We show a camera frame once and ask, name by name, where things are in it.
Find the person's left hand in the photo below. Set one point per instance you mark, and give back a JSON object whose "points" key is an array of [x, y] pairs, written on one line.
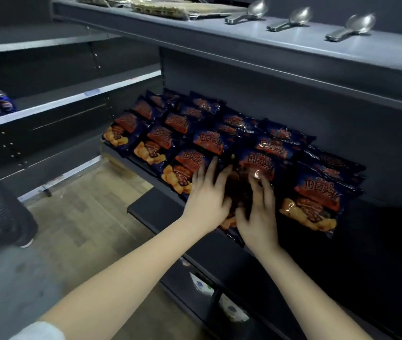
{"points": [[206, 205]]}

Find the person's right hand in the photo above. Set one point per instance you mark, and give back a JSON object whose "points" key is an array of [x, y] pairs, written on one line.
{"points": [[259, 226]]}

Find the person's right thumb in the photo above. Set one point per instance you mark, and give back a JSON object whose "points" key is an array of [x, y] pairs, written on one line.
{"points": [[241, 216]]}

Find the person's left middle finger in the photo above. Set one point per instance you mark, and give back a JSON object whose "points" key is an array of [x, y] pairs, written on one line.
{"points": [[223, 178]]}

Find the person's left little finger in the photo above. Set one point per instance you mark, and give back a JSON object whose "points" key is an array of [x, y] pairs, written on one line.
{"points": [[197, 180]]}

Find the person's right middle finger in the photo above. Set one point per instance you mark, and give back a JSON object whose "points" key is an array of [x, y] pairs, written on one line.
{"points": [[269, 192]]}

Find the dark blue snack packet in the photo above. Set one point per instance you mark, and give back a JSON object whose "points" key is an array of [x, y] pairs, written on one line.
{"points": [[238, 194]]}

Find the person's right forearm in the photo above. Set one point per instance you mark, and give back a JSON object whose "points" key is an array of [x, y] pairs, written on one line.
{"points": [[303, 297]]}

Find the person's left forearm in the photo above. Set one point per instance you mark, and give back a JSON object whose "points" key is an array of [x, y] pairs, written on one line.
{"points": [[123, 276]]}

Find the rows of blue snack bags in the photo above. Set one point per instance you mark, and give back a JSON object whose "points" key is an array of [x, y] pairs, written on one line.
{"points": [[172, 134]]}

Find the white packet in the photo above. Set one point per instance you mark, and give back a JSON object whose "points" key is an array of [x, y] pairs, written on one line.
{"points": [[201, 285], [232, 309]]}

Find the dark grey shelf unit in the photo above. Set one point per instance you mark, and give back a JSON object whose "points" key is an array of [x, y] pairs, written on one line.
{"points": [[328, 102]]}

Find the blue shelf label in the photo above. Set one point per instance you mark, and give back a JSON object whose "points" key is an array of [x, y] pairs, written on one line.
{"points": [[91, 92]]}

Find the grey side shelf unit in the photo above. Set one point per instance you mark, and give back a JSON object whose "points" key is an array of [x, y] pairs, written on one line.
{"points": [[55, 102]]}

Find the silver rice scoop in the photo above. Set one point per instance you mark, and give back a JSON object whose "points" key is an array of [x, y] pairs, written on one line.
{"points": [[291, 19], [353, 27], [248, 13]]}

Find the white sleeve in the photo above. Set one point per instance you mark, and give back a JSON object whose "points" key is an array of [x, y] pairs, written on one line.
{"points": [[37, 332]]}

